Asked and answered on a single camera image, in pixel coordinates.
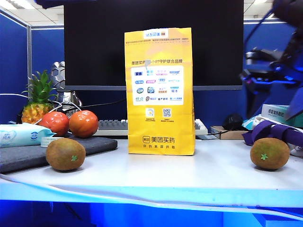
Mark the black computer monitor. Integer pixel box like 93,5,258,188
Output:
63,0,244,91

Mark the red orange tomato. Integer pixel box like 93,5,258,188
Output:
37,111,70,137
69,110,99,139

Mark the grey computer keyboard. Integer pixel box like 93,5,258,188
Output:
92,118,209,137

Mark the brown cardboard box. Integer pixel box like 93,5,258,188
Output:
209,125,249,140

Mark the black computer mouse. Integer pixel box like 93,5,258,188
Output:
223,113,244,131

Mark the dark grey mouse pad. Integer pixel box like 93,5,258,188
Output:
0,135,118,174

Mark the purple cloth strap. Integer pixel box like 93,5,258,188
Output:
241,120,303,146

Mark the yellow paper bag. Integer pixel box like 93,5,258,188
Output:
124,27,196,156

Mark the brown kiwifruit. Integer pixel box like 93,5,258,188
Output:
45,138,87,172
250,137,291,171

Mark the teal white medicine box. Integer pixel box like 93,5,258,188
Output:
261,104,303,128

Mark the white cable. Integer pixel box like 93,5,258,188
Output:
0,93,82,125

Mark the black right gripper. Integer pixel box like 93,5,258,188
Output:
239,47,303,119

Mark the black cable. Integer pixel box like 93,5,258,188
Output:
62,98,127,114

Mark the blue wet wipes pack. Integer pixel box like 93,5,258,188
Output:
0,122,57,148

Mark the small pineapple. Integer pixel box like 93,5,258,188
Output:
21,70,58,125

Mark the clear tape roll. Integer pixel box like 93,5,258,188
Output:
40,137,64,148

